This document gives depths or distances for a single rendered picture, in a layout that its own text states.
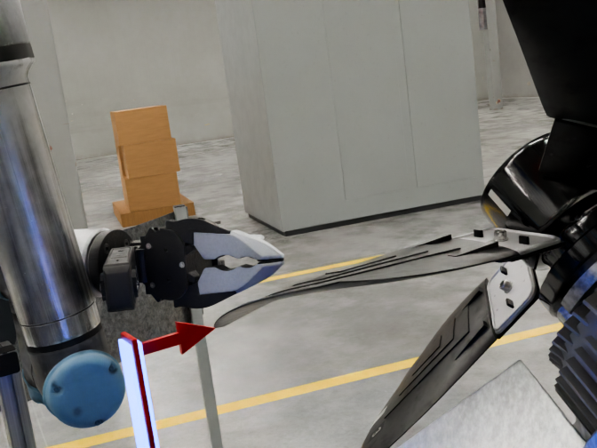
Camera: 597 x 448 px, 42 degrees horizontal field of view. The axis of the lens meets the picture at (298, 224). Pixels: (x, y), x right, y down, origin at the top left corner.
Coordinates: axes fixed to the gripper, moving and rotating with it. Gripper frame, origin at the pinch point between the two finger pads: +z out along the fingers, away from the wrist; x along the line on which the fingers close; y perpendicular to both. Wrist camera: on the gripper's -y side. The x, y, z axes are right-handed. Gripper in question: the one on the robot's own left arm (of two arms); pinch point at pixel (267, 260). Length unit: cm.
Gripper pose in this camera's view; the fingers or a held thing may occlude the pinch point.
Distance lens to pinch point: 75.6
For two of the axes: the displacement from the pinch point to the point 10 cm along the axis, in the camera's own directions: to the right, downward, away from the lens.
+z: 9.2, -0.5, -3.9
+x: 0.9, 9.9, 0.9
